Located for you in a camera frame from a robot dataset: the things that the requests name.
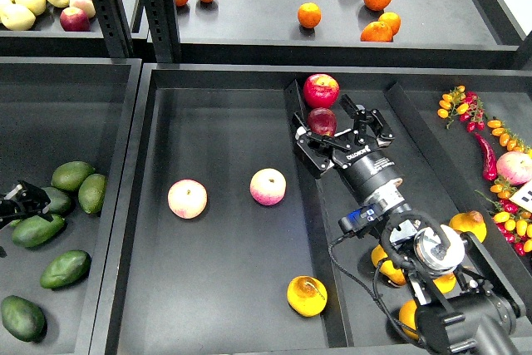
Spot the yellow pear with stem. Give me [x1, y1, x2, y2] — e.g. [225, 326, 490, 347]
[371, 244, 406, 286]

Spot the black shelf upright post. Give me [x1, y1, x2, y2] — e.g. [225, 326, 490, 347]
[92, 0, 134, 58]

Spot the green avocado upper pile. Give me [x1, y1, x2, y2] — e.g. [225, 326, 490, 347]
[42, 186, 72, 215]

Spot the black left tray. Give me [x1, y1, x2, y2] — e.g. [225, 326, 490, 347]
[1, 57, 141, 354]

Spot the red apple on left shelf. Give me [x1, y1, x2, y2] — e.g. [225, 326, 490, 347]
[60, 7, 91, 32]

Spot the pink peach on shelf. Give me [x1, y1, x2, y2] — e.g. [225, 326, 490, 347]
[69, 0, 96, 19]

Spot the green avocado pile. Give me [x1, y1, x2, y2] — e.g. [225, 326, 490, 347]
[12, 214, 66, 249]
[42, 186, 72, 215]

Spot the dark green avocado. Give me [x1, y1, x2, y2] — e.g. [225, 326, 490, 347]
[40, 250, 91, 289]
[1, 295, 46, 343]

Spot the pink apple centre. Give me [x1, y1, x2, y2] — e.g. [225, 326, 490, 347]
[249, 168, 286, 206]

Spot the light green avocado beside top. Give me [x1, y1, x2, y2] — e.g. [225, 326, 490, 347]
[78, 174, 107, 214]

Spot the dark red apple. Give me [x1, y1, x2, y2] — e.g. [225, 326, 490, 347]
[307, 107, 337, 136]

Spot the white label card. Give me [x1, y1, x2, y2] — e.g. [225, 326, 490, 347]
[510, 180, 532, 212]

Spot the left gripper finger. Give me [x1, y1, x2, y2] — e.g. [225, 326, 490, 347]
[0, 209, 25, 229]
[1, 180, 52, 220]

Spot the black upper shelf tray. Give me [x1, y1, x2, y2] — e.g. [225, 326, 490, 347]
[176, 0, 531, 69]

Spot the orange cherry tomato bunch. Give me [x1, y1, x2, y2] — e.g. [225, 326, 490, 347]
[487, 119, 531, 156]

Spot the red chili pepper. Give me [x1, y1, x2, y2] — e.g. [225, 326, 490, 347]
[474, 133, 498, 181]

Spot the cherry tomato bunch lower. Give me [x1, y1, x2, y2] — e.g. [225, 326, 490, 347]
[476, 175, 531, 257]

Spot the yellow pear with brown top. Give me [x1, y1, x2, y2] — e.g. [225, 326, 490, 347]
[449, 210, 487, 243]

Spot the green avocado lower pile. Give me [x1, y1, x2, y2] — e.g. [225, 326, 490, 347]
[12, 214, 66, 249]

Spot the bright red apple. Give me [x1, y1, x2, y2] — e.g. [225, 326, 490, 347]
[303, 73, 340, 108]

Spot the orange on shelf front right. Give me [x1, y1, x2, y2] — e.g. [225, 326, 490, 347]
[360, 21, 393, 42]

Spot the pink apple right tray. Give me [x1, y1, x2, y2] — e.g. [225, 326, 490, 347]
[495, 151, 531, 185]

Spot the pink apple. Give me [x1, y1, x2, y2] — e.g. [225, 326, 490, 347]
[167, 179, 208, 219]
[249, 168, 286, 206]

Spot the pink apple left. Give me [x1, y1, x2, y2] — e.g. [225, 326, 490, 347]
[167, 179, 208, 219]

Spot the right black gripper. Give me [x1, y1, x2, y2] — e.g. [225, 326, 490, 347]
[292, 94, 403, 205]

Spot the cherry tomato bunch upper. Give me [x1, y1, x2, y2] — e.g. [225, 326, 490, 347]
[437, 85, 485, 132]

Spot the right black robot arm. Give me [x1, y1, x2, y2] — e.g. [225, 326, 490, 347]
[285, 88, 525, 354]

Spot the pale yellow apple front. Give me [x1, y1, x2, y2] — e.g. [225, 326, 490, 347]
[1, 4, 36, 31]

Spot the black divided middle tray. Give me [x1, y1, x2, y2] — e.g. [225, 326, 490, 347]
[88, 62, 532, 355]

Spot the orange on shelf centre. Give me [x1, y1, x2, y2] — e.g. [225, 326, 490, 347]
[297, 2, 322, 29]

